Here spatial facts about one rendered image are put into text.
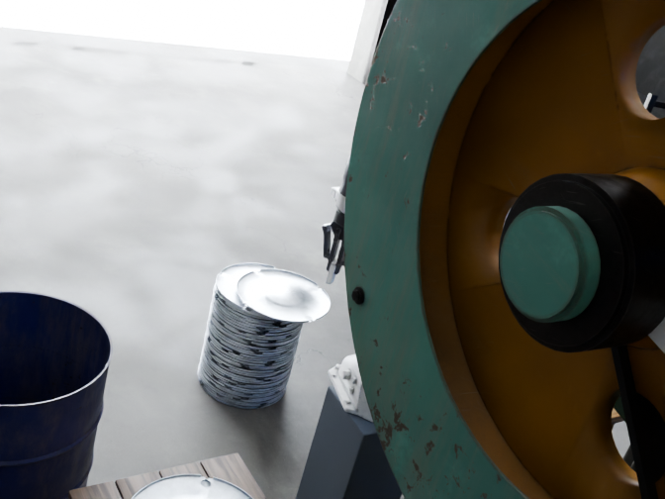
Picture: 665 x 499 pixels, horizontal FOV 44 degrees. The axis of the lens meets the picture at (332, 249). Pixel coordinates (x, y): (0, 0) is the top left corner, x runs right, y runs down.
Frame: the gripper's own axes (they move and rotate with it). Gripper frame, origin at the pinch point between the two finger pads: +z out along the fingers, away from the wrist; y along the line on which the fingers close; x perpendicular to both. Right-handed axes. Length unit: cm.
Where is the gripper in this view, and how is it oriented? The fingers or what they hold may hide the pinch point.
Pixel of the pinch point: (332, 271)
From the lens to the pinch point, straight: 237.7
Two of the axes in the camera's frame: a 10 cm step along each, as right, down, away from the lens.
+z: -2.4, 8.6, 4.5
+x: 3.9, -3.4, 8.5
